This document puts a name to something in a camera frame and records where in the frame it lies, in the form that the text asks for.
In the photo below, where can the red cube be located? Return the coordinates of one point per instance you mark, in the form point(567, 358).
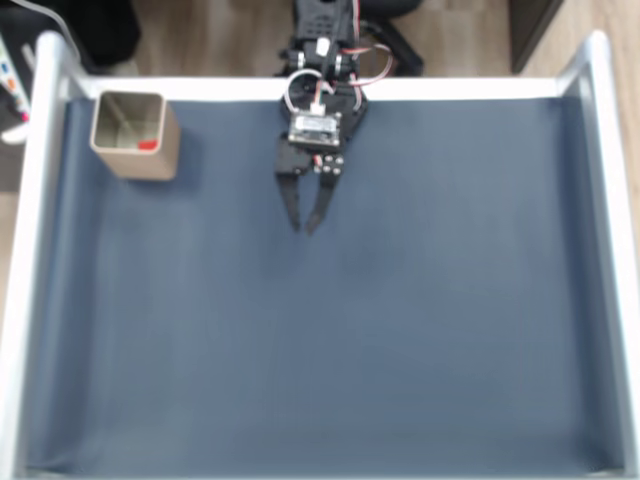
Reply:
point(148, 144)

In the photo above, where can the square metal container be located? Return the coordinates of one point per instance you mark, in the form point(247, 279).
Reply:
point(150, 165)

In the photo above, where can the black office chair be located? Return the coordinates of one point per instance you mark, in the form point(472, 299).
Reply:
point(395, 35)

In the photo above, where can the dark blue table mat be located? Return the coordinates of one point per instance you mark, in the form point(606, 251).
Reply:
point(320, 325)

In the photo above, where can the dark cabinet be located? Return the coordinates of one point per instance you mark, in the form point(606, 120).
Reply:
point(535, 30)

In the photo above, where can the white power strip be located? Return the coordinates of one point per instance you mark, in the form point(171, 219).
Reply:
point(10, 90)

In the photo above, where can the camera board with black bracket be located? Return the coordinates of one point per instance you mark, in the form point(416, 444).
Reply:
point(315, 130)

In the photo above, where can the white metal table frame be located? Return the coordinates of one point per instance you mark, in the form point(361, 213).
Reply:
point(15, 300)

